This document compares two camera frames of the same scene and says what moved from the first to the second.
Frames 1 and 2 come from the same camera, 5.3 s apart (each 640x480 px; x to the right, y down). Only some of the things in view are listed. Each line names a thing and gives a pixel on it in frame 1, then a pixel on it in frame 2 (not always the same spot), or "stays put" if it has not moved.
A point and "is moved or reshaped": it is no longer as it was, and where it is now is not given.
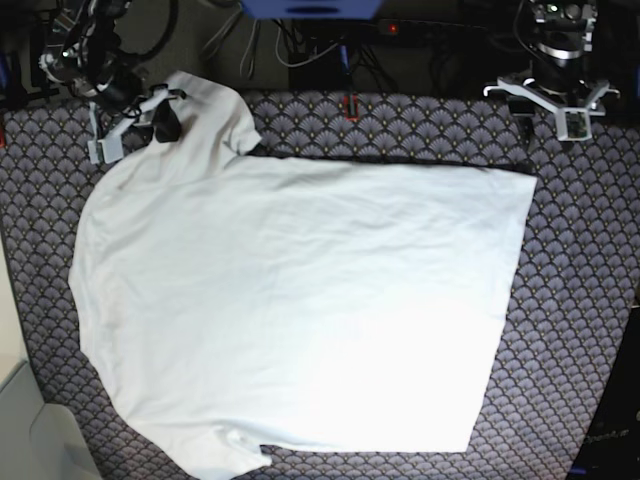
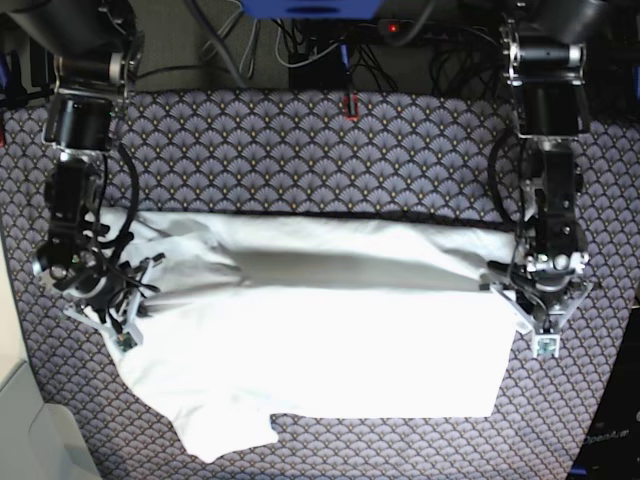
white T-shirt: x=231 y=302 is moved or reshaped
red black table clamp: x=354 y=112 stays put
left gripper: x=123 y=99 to x=101 y=290
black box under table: x=330 y=71 stays put
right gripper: x=559 y=87 to x=541 y=289
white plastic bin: x=40 y=440 stays put
